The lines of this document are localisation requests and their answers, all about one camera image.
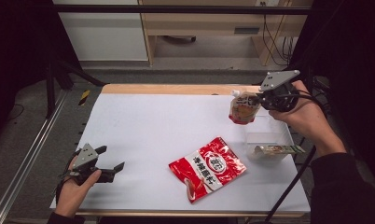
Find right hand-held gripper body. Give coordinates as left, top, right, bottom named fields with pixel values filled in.
left=258, top=69, right=302, bottom=113

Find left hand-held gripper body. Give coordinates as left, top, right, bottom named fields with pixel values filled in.
left=62, top=142, right=100, bottom=187

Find white spouted sauce pouch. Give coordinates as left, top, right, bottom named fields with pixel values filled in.
left=228, top=89, right=262, bottom=126

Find translucent plastic container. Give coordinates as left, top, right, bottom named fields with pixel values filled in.
left=241, top=102, right=297, bottom=164

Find green and gold sauce pouch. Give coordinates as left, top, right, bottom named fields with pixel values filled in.
left=253, top=144, right=307, bottom=157

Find red and white seasoning packet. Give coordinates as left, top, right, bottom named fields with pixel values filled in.
left=168, top=135, right=248, bottom=204

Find person's left hand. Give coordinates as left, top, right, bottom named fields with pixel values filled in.
left=53, top=155, right=103, bottom=218

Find person's right hand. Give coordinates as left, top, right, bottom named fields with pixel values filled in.
left=268, top=79, right=347, bottom=157

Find yellow and black tape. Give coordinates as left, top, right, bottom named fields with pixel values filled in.
left=77, top=90, right=91, bottom=106

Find white table sheet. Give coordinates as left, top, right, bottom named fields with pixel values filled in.
left=49, top=92, right=312, bottom=215

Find dark curtain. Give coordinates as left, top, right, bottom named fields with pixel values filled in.
left=0, top=0, right=84, bottom=147
left=289, top=0, right=375, bottom=190

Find light wooden desk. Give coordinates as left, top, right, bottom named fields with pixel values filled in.
left=138, top=0, right=314, bottom=67

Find white cabinet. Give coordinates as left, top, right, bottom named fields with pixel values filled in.
left=52, top=0, right=150, bottom=63

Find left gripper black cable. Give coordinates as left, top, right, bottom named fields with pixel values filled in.
left=54, top=148, right=82, bottom=204

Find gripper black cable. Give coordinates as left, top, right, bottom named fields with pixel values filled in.
left=54, top=148, right=82, bottom=204
left=263, top=90, right=330, bottom=224

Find black desk cables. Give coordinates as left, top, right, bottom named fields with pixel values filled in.
left=261, top=1, right=297, bottom=67

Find aluminium floor rail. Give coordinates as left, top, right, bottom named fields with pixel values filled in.
left=0, top=89, right=70, bottom=224

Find thin black floor cable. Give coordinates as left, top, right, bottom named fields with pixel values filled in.
left=3, top=103, right=25, bottom=123

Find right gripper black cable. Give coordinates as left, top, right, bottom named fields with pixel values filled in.
left=263, top=90, right=330, bottom=224

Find black horizontal frame bar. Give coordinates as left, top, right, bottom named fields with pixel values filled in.
left=51, top=4, right=313, bottom=16

